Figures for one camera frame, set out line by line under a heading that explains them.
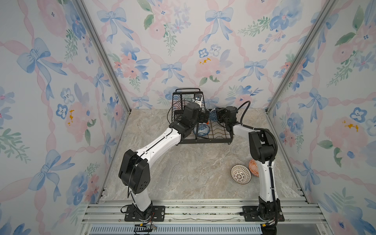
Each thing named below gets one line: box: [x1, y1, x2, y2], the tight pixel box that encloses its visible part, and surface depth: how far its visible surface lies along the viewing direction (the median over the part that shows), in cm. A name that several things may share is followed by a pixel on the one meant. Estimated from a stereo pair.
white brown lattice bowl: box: [230, 164, 252, 185], surface depth 87 cm
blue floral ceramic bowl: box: [192, 123, 211, 137], surface depth 105 cm
